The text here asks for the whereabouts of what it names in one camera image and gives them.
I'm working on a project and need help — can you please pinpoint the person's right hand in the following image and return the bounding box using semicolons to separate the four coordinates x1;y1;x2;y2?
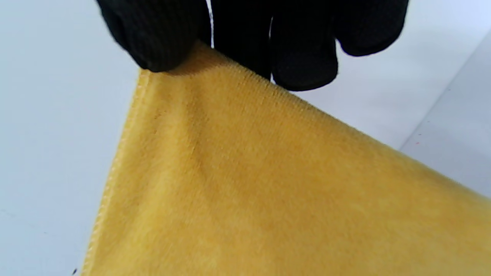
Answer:
96;0;410;92

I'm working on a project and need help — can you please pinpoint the yellow square towel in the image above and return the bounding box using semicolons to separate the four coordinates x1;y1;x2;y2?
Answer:
81;40;491;276

